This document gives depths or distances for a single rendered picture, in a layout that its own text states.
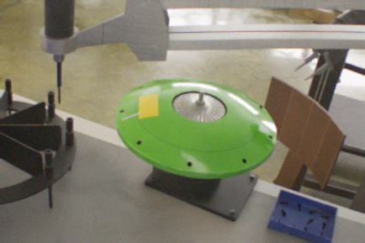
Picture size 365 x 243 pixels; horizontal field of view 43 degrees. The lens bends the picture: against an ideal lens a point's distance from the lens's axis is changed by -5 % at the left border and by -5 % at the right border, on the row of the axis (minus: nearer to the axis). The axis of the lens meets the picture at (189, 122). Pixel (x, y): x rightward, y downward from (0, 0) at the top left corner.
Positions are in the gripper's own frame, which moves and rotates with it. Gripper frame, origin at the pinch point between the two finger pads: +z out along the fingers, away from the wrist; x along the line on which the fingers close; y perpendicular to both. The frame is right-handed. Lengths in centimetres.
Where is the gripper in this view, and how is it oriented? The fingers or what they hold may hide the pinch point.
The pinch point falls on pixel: (299, 75)
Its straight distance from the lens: 102.1
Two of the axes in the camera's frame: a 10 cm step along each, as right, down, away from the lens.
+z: -8.2, 5.7, -0.1
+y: -4.1, -5.9, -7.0
